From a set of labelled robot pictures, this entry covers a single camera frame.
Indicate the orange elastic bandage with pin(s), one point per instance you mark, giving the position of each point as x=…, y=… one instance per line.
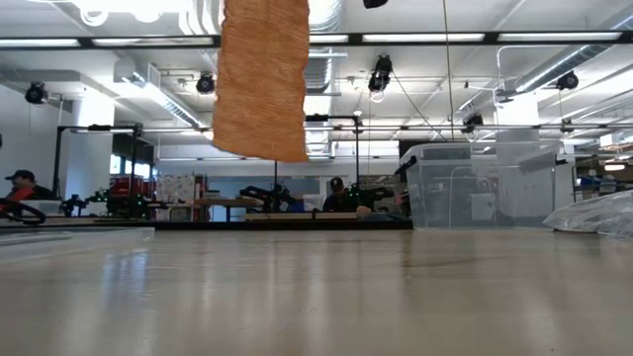
x=262, y=89

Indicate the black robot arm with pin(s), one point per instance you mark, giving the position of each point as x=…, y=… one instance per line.
x=267, y=195

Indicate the black ceiling spotlight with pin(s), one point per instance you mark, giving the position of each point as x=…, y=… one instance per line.
x=206, y=84
x=382, y=69
x=568, y=81
x=35, y=94
x=473, y=120

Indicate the white ceiling pipe bundle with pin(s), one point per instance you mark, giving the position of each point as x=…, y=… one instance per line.
x=203, y=15

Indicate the person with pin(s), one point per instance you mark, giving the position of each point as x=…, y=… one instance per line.
x=25, y=180
x=338, y=203

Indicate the overhead black light bar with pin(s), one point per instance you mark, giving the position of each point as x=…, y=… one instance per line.
x=148, y=41

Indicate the clear plastic storage box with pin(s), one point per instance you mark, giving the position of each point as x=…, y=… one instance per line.
x=494, y=207

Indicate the brown wooden table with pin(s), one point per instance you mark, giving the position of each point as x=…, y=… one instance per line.
x=227, y=202

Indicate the white patterned panel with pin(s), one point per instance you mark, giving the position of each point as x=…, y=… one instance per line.
x=175, y=188

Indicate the storage shelf with blue bins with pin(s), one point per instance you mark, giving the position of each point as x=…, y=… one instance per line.
x=593, y=183

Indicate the clear plastic bag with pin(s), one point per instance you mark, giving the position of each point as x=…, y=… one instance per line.
x=598, y=212

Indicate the red plastic object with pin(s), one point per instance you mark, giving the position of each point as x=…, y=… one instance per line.
x=17, y=195

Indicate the ribbed silver air duct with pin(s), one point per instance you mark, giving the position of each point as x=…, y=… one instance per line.
x=324, y=69

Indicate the black robot station frame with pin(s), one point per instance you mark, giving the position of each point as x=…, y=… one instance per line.
x=357, y=148
x=57, y=163

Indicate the grey round ceiling duct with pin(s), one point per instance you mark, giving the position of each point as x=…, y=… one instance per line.
x=593, y=49

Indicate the black aluminium table frame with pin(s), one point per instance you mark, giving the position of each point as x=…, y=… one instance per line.
x=247, y=226

